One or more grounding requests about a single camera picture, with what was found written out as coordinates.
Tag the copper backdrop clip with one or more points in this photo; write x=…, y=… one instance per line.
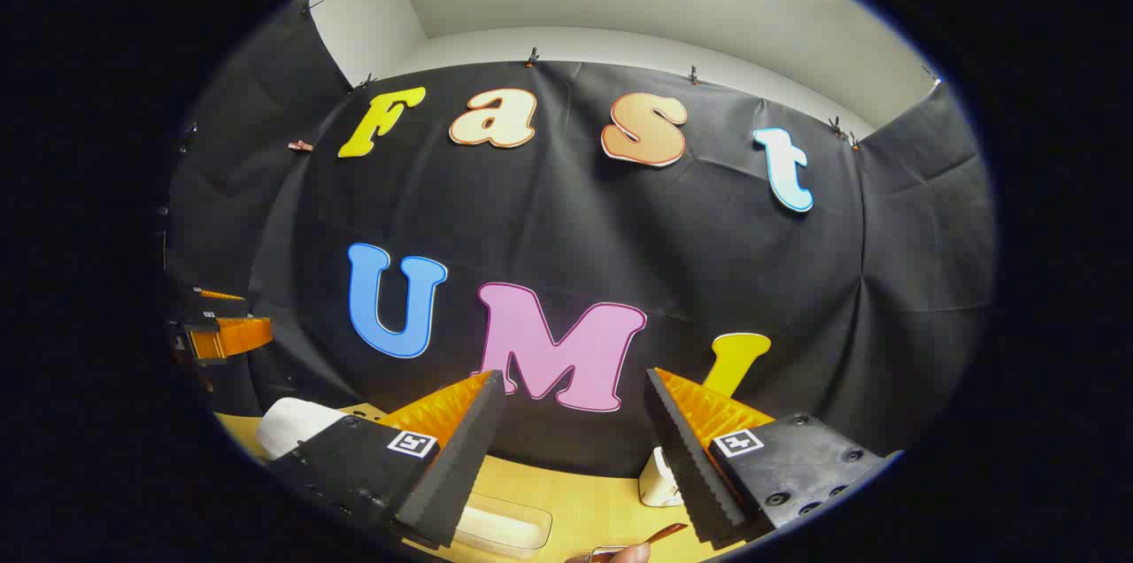
x=301, y=144

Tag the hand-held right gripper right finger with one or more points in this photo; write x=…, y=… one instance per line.
x=690, y=466

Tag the white toaster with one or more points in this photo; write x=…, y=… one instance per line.
x=655, y=483

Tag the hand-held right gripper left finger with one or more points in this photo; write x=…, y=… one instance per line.
x=460, y=457

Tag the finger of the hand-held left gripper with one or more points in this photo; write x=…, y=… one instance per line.
x=221, y=304
x=235, y=337

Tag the black backdrop cloth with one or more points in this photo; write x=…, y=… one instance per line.
x=575, y=218

